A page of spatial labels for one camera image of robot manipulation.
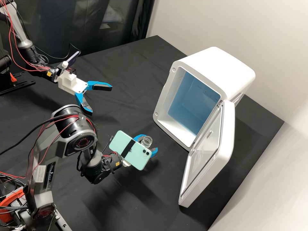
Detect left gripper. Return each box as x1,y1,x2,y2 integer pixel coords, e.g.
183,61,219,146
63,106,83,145
57,76,113,114

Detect clear flask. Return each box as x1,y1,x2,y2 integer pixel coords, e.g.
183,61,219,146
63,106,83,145
141,135,154,149

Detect incubator door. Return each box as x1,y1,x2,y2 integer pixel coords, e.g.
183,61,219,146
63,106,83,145
178,99,236,208

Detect white incubator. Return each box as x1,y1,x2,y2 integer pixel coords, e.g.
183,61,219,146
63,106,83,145
152,47,256,149

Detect right wrist camera phone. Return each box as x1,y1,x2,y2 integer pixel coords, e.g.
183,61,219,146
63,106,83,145
108,130,153,172

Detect wrist camera phone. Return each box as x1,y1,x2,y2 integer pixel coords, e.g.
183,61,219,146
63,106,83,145
60,50,81,81
108,130,153,172

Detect left wrist camera phone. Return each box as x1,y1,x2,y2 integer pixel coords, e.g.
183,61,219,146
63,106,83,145
60,50,81,81

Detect black cable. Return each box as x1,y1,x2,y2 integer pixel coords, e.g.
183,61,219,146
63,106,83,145
33,43,78,64

